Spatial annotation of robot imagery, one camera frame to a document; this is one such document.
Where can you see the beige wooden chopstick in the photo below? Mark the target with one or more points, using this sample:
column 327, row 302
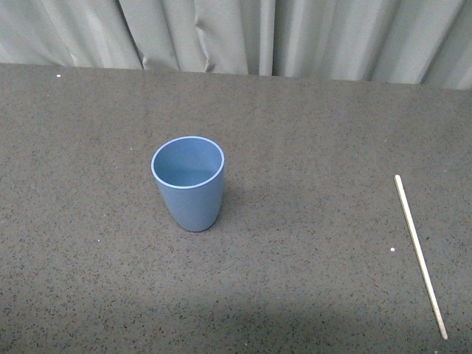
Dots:
column 420, row 257

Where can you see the blue plastic cup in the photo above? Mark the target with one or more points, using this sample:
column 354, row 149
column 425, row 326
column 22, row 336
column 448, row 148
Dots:
column 189, row 172

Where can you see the grey-green pleated curtain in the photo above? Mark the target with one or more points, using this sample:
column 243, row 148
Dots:
column 426, row 42

